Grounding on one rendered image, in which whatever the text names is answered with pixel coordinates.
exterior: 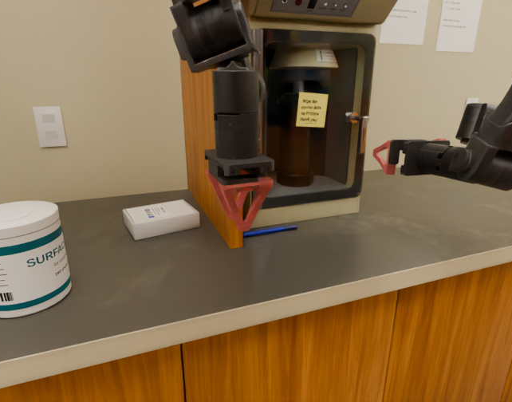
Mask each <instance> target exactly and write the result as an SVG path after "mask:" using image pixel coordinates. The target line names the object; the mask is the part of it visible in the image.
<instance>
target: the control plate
mask: <svg viewBox="0 0 512 402"><path fill-rule="evenodd" d="M295 1H296V0H287V2H286V3H283V2H282V0H274V1H273V4H272V7H271V10H270V11H272V12H282V13H294V14H315V15H326V16H337V17H348V18H350V17H352V15H353V13H354V11H355V9H356V7H357V5H358V4H359V2H360V0H317V3H316V5H315V7H314V9H307V6H308V4H309V1H310V0H302V3H301V5H300V6H296V5H295ZM325 1H327V5H326V6H324V5H323V2H325ZM334 2H337V6H334V5H333V3H334ZM344 3H347V4H348V5H347V6H346V7H343V5H344Z"/></svg>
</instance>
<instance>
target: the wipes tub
mask: <svg viewBox="0 0 512 402"><path fill-rule="evenodd" d="M71 286H72V283H71V277H70V272H69V264H68V259H67V254H66V250H65V241H64V237H63V232H62V228H61V221H60V216H59V212H58V207H57V205H56V204H54V203H50V202H46V201H20V202H12V203H4V204H0V318H12V317H22V316H26V315H30V314H32V313H37V312H39V311H42V310H44V309H47V308H49V307H50V306H52V305H54V304H56V303H57V302H59V301H60V300H61V299H62V298H63V297H64V296H65V295H66V294H67V293H68V292H69V291H70V289H71Z"/></svg>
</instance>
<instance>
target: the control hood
mask: <svg viewBox="0 0 512 402"><path fill-rule="evenodd" d="M273 1H274V0H250V15H251V17H260V18H283V19H295V20H307V21H319V22H343V23H355V24H367V25H379V24H383V22H385V20H386V19H387V17H388V15H389V14H390V13H391V11H392V9H393V7H394V6H395V4H396V3H397V1H398V0H360V2H359V4H358V5H357V7H356V9H355V11H354V13H353V15H352V17H350V18H348V17H337V16H326V15H315V14H294V13H282V12H272V11H270V10H271V7H272V4H273Z"/></svg>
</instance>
